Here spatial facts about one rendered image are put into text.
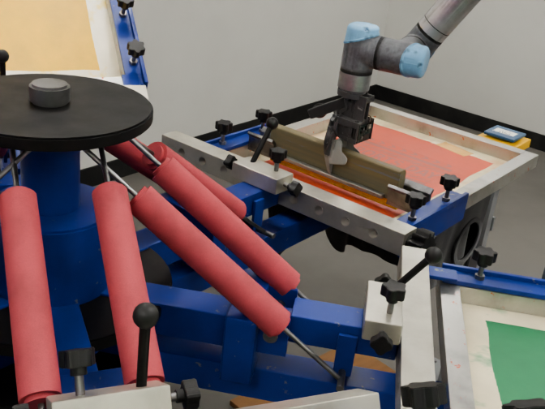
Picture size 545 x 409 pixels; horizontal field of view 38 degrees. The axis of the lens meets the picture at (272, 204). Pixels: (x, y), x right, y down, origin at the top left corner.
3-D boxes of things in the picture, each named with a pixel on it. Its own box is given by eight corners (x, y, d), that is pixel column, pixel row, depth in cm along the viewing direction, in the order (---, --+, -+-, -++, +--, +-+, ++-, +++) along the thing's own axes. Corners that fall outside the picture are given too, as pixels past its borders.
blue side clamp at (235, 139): (268, 144, 222) (271, 121, 219) (282, 149, 219) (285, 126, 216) (195, 169, 200) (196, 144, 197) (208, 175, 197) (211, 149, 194)
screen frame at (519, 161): (364, 111, 256) (366, 100, 255) (535, 167, 225) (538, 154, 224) (197, 166, 198) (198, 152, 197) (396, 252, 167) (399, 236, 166)
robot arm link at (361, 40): (377, 31, 173) (341, 23, 176) (369, 79, 177) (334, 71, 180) (388, 25, 179) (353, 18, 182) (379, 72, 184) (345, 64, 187)
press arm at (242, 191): (257, 195, 177) (259, 174, 175) (278, 204, 173) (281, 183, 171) (204, 217, 164) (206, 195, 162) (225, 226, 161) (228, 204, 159)
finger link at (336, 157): (339, 181, 187) (348, 144, 184) (319, 173, 190) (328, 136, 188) (345, 179, 190) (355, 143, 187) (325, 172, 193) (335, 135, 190)
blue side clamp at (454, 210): (444, 212, 192) (450, 186, 189) (463, 219, 189) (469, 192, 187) (380, 250, 170) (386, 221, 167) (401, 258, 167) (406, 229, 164)
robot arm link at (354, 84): (333, 70, 181) (352, 65, 187) (330, 88, 183) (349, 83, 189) (360, 78, 177) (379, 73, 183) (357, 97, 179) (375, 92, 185)
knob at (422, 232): (408, 250, 163) (414, 217, 160) (432, 260, 160) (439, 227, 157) (389, 261, 157) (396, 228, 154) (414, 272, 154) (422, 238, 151)
